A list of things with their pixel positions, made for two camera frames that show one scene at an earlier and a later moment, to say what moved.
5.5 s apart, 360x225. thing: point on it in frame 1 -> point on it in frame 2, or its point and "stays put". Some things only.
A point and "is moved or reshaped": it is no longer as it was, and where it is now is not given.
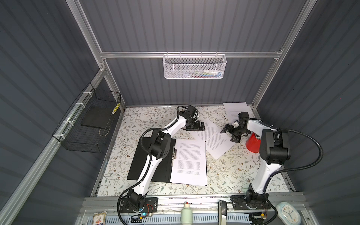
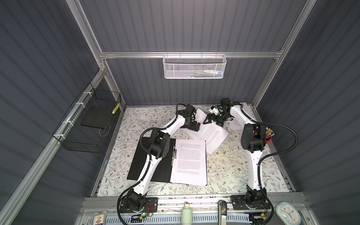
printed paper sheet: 217,143 is moved or reshaped
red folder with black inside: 138,163 stays put
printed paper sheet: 190,167 stays put
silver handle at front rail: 222,212 stays put
